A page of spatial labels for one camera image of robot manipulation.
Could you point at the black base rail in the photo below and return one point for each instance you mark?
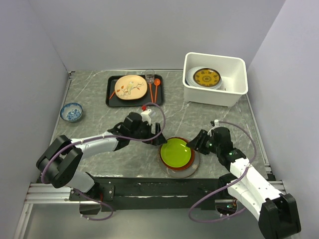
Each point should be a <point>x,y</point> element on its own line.
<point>120,193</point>

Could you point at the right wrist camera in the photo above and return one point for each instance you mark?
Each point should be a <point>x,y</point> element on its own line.
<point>215,124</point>

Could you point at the white plastic bin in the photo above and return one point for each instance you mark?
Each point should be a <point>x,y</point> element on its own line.
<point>233,74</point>

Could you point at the clear glass plate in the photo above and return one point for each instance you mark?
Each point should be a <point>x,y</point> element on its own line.
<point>179,174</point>

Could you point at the beige bird-pattern plate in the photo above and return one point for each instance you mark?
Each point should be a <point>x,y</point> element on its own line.
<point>130,87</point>

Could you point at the clear drinking glass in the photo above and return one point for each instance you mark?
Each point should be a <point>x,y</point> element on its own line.
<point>149,76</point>

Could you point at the lime green plate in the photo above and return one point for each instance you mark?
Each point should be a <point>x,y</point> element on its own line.
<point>175,153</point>

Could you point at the black serving tray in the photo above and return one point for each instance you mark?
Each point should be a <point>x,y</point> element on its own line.
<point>115,102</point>

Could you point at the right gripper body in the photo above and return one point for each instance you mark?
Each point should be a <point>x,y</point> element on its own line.
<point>212,146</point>

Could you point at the orange plastic spoon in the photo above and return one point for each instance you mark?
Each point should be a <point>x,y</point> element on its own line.
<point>157,82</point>

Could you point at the yellow patterned plate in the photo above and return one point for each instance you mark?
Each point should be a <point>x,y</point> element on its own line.
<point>207,77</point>

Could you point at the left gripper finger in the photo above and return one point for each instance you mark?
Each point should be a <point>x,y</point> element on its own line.
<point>157,128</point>
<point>160,140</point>

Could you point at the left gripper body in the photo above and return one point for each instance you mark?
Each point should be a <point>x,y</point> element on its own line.
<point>144,132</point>

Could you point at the blue white porcelain bowl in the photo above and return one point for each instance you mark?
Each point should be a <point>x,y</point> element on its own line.
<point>71,112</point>

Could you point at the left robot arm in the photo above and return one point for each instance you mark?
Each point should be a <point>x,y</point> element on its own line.
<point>59,163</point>

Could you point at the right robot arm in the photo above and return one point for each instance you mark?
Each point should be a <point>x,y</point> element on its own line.
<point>277,213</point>

